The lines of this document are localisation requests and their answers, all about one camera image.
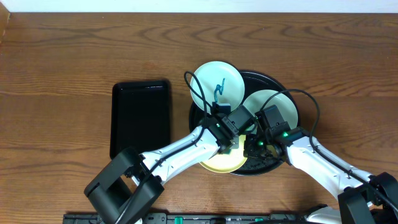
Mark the black rectangular tray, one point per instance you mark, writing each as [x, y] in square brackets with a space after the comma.
[140, 116]

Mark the yellow plate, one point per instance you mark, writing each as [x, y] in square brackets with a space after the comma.
[226, 163]

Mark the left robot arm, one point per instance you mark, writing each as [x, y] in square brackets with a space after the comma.
[126, 188]

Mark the light blue plate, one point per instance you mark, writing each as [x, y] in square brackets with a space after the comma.
[221, 83]
[288, 110]

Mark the light blue plate top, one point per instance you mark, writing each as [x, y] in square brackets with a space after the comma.
[221, 83]

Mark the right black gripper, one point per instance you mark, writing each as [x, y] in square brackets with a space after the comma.
[271, 158]

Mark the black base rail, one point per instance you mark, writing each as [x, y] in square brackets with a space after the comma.
[163, 218]

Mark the light blue plate right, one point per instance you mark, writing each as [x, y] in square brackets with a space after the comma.
[288, 110]

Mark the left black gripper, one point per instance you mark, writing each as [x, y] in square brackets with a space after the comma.
[231, 146]

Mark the green scrubbing sponge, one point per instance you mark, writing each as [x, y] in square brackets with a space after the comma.
[226, 151]

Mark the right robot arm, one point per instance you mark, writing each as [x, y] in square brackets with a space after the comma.
[362, 197]

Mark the round black serving tray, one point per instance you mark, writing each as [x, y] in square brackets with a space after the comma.
[254, 81]

